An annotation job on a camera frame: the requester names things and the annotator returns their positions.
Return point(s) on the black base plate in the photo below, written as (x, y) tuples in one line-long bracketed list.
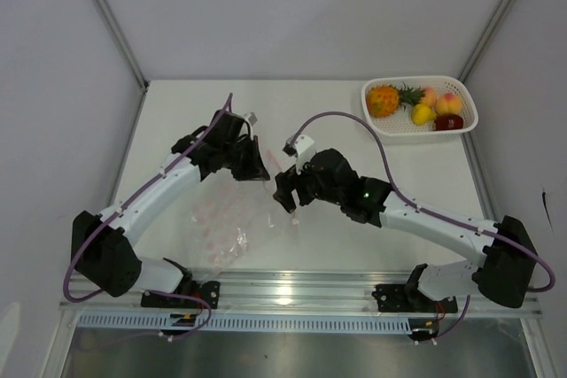
[(395, 298), (187, 296)]

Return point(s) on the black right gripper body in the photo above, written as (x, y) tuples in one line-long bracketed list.
[(313, 189)]

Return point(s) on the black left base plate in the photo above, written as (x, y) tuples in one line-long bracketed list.
[(187, 296)]

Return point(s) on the dark red toy apple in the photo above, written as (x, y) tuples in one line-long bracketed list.
[(448, 122)]

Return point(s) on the orange toy pineapple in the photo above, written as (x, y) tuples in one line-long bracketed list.
[(383, 101)]

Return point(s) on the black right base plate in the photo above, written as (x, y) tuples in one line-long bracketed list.
[(395, 298)]

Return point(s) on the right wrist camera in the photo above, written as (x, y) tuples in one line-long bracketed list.
[(302, 148)]

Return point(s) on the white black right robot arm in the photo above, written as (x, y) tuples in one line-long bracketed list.
[(497, 262)]

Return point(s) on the left grey corner post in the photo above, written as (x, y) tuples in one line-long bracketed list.
[(113, 27)]

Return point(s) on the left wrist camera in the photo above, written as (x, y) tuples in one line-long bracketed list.
[(251, 118)]

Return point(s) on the grey aluminium corner post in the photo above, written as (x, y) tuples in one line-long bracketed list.
[(489, 32)]

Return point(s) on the aluminium mounting rail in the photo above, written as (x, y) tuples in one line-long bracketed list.
[(296, 293)]

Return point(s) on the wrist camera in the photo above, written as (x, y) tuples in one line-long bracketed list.
[(302, 148), (251, 118)]

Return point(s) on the yellow toy lemon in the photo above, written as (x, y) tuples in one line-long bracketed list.
[(422, 114)]

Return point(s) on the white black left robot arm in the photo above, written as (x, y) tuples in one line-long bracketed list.
[(103, 243)]

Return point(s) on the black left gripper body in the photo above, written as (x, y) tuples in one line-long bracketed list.
[(229, 150)]

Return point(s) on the white perforated plastic basket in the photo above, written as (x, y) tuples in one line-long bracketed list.
[(399, 128)]

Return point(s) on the white slotted cable duct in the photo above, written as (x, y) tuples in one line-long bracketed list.
[(366, 325)]

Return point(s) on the clear pink-dotted zip bag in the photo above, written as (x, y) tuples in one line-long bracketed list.
[(232, 220)]

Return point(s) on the pink toy peach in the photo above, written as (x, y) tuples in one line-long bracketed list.
[(448, 104), (429, 97)]

